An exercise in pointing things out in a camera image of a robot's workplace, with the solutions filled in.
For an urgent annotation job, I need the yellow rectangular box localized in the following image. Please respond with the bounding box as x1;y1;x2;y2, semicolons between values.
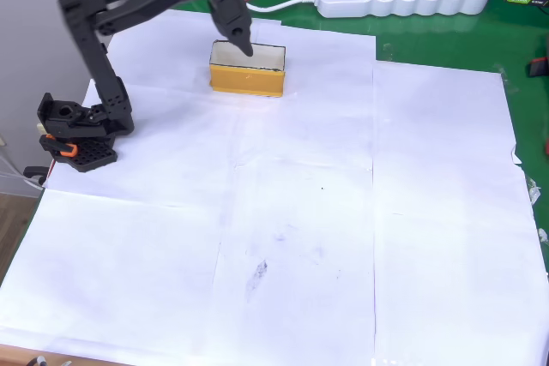
208;39;287;99

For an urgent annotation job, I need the white paper sheet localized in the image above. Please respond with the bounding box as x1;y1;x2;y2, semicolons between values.
371;60;523;166
106;8;284;97
250;21;377;170
371;155;549;366
0;189;222;361
45;78;241;208
205;155;377;366

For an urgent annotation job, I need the green desk mat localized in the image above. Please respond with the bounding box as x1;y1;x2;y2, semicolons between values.
130;0;549;275

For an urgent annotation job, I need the orange black table clamp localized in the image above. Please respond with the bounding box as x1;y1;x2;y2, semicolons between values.
39;134;81;159

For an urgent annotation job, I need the red black tool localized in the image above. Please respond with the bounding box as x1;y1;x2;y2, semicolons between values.
526;56;549;79

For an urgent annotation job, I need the white power strip cable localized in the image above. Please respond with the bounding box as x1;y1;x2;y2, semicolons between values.
245;0;321;14

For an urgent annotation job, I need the black clamp handle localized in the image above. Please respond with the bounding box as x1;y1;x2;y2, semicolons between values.
23;165;49;187

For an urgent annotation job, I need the thin white cable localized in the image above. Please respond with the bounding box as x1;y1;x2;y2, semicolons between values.
0;153;44;190

